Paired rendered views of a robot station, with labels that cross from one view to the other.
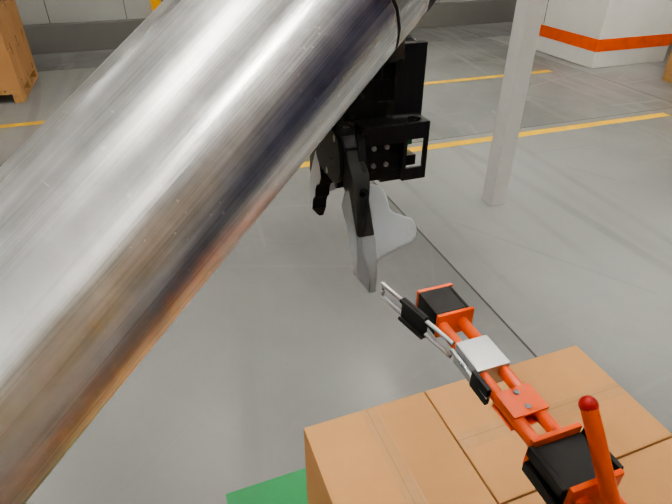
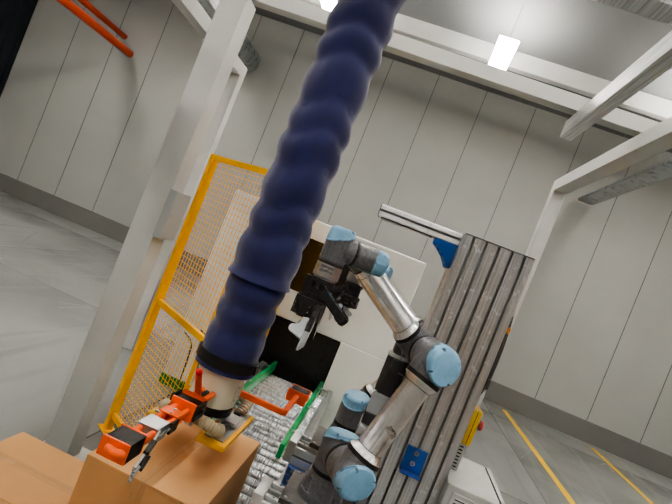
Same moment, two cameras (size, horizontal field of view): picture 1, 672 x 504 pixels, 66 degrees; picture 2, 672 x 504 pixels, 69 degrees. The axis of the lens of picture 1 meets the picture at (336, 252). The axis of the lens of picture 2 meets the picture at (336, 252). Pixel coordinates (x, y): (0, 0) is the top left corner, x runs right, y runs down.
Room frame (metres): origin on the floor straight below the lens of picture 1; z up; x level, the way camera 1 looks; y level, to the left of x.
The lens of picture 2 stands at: (1.66, 0.61, 1.82)
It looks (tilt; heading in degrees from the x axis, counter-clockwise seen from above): 1 degrees down; 207
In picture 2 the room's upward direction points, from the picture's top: 22 degrees clockwise
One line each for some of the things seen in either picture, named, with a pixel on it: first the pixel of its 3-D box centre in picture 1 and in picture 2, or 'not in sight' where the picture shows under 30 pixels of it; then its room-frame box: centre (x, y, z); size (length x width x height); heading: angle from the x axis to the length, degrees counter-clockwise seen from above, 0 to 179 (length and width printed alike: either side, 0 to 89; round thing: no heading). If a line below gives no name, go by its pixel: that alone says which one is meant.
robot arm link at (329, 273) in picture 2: not in sight; (326, 272); (0.44, -0.02, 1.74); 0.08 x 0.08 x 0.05
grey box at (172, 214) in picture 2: not in sight; (172, 215); (-0.53, -1.65, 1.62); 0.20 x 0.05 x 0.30; 20
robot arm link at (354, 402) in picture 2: not in sight; (353, 407); (-0.35, -0.06, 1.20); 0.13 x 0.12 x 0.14; 3
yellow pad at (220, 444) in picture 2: not in sight; (229, 424); (0.15, -0.31, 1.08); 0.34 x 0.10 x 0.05; 20
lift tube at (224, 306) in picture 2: not in sight; (277, 233); (0.18, -0.40, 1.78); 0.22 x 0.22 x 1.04
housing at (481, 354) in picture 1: (480, 361); (151, 429); (0.62, -0.24, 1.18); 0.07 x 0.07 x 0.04; 20
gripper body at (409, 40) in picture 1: (367, 111); (313, 298); (0.44, -0.03, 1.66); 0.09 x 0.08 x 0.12; 109
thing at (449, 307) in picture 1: (443, 309); (122, 443); (0.75, -0.20, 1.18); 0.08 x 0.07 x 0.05; 20
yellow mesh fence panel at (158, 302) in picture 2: not in sight; (184, 311); (-0.84, -1.56, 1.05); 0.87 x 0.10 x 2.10; 72
